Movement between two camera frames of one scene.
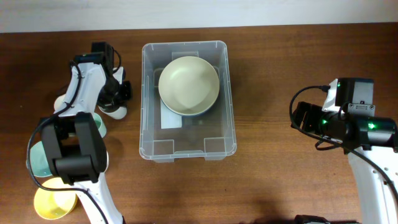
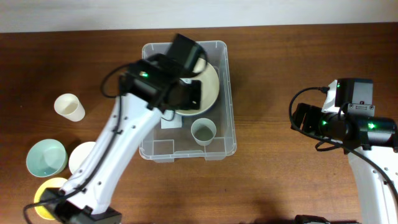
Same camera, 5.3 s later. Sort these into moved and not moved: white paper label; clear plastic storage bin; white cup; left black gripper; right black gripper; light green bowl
Moved: left black gripper; white cup
Not moved: clear plastic storage bin; light green bowl; white paper label; right black gripper
